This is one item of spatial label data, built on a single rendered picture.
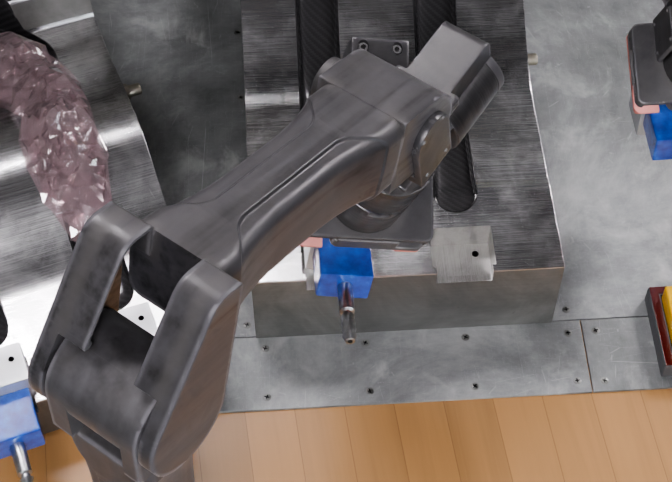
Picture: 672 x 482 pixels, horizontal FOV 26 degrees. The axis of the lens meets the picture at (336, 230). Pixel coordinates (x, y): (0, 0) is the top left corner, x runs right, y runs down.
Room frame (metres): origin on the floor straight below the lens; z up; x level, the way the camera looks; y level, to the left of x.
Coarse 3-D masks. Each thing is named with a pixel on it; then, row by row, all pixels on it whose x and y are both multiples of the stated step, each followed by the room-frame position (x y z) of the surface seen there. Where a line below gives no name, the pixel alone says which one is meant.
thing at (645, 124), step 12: (660, 108) 0.78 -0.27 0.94; (636, 120) 0.79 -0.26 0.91; (648, 120) 0.77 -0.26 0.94; (660, 120) 0.77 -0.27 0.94; (636, 132) 0.79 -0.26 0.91; (648, 132) 0.77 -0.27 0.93; (660, 132) 0.75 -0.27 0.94; (648, 144) 0.76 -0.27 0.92; (660, 144) 0.75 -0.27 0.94; (660, 156) 0.75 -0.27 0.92
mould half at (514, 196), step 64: (256, 0) 0.93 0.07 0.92; (384, 0) 0.93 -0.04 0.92; (512, 0) 0.93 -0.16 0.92; (256, 64) 0.87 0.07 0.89; (512, 64) 0.88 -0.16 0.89; (256, 128) 0.81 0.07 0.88; (512, 128) 0.81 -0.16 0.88; (512, 192) 0.73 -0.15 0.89; (384, 256) 0.67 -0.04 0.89; (512, 256) 0.67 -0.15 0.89; (256, 320) 0.64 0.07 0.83; (320, 320) 0.64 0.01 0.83; (384, 320) 0.65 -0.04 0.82; (448, 320) 0.65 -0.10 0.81; (512, 320) 0.65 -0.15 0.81
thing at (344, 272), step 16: (304, 256) 0.66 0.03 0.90; (320, 256) 0.63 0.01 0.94; (336, 256) 0.63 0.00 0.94; (352, 256) 0.64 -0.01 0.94; (368, 256) 0.64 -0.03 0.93; (320, 272) 0.62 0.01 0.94; (336, 272) 0.62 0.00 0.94; (352, 272) 0.62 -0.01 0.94; (368, 272) 0.62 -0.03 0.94; (320, 288) 0.61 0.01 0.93; (336, 288) 0.61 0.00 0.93; (352, 288) 0.61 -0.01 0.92; (368, 288) 0.61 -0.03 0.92; (352, 304) 0.59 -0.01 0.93; (352, 320) 0.58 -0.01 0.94; (352, 336) 0.56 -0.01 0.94
